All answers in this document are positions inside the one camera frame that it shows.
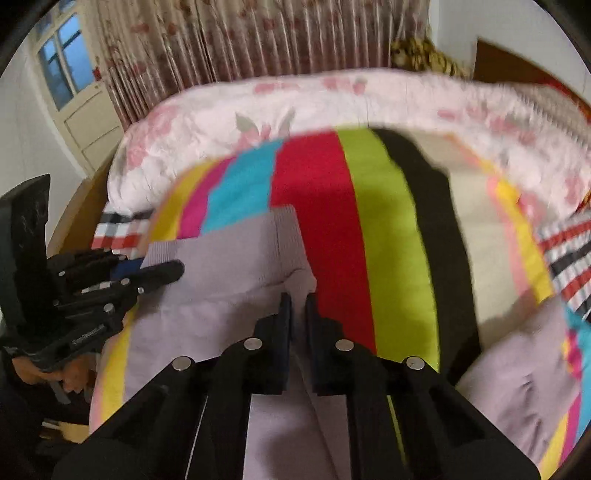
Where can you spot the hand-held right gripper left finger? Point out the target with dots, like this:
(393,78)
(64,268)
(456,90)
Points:
(285,332)

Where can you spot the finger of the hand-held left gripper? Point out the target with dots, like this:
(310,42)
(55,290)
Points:
(161,273)
(128,268)

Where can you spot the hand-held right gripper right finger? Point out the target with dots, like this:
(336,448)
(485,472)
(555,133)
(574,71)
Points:
(312,332)

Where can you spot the lilac knit sweater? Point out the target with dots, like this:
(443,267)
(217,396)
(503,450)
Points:
(221,258)

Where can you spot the person's left hand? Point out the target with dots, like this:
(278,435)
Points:
(74,378)

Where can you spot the red black plaid sheet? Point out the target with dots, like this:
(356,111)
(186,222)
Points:
(120,230)

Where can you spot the colourful striped blanket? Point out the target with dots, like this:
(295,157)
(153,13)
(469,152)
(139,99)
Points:
(318,194)

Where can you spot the cream door with window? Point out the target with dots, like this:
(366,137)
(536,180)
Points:
(87,120)

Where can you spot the pink floral quilt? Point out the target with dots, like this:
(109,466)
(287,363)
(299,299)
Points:
(207,120)

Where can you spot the floral pleated curtain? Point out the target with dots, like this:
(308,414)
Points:
(231,41)

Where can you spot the yellow brown floral cushion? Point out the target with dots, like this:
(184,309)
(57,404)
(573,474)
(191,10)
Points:
(425,55)

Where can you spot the grey zigzag pillow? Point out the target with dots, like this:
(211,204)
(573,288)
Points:
(549,108)

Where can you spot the wooden bed headboard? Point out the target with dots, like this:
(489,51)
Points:
(503,64)

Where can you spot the wooden bed frame rail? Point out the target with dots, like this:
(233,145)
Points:
(78,207)

